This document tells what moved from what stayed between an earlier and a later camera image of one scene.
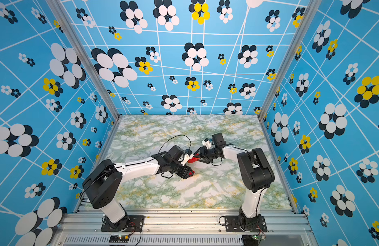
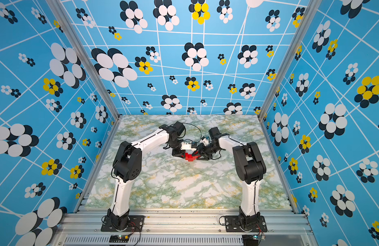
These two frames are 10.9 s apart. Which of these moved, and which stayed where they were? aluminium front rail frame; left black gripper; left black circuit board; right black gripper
Moved: left black gripper
Stayed: left black circuit board; right black gripper; aluminium front rail frame
